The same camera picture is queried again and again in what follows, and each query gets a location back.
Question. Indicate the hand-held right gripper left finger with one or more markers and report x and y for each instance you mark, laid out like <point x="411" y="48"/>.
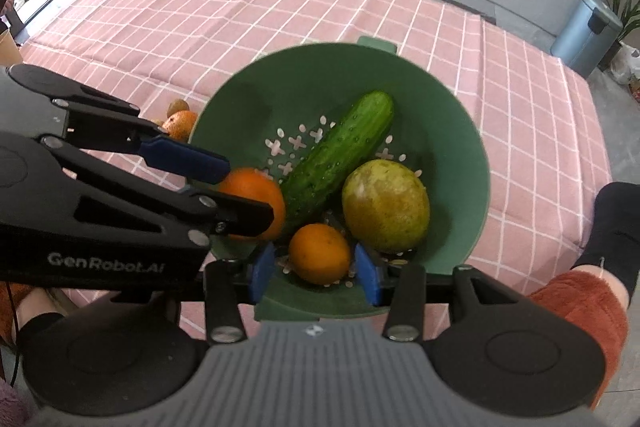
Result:
<point x="264" y="272"/>

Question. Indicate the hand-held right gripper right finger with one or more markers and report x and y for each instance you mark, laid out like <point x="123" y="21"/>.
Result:
<point x="367" y="279"/>

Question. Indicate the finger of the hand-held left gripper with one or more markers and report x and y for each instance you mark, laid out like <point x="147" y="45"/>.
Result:
<point x="240" y="219"/>
<point x="190" y="162"/>

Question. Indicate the speckled orange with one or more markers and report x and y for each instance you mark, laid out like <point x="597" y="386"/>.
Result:
<point x="181" y="123"/>

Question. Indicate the small orange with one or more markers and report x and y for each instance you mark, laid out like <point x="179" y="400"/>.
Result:
<point x="320" y="254"/>

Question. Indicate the brown kiwi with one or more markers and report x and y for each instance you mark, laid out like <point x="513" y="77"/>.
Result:
<point x="176" y="106"/>

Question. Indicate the green colander bowl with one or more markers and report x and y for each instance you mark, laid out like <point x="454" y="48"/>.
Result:
<point x="440" y="147"/>

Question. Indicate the person's left leg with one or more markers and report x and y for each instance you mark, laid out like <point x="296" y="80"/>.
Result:
<point x="55" y="302"/>

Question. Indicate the person's leg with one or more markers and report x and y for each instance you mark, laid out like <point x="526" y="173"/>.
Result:
<point x="615" y="232"/>
<point x="55" y="302"/>

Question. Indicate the yellow-green round fruit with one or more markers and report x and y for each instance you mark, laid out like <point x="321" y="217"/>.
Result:
<point x="385" y="204"/>

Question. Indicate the green cucumber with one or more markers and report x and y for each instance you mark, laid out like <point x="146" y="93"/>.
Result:
<point x="340" y="152"/>

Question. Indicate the pink fuzzy cloth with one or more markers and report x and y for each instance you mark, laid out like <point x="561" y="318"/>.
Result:
<point x="10" y="407"/>

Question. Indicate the pink checked tablecloth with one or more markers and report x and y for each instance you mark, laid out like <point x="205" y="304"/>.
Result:
<point x="300" y="17"/>

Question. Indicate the person's right leg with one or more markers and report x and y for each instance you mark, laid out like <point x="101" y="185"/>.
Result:
<point x="615" y="232"/>

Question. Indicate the blue-grey pedal trash bin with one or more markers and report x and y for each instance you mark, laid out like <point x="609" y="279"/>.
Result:
<point x="585" y="34"/>

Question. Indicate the white plastic bag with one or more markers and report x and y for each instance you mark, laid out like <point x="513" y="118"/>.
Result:
<point x="627" y="67"/>

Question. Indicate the potted snake plant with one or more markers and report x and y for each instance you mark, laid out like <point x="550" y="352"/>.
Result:
<point x="622" y="2"/>

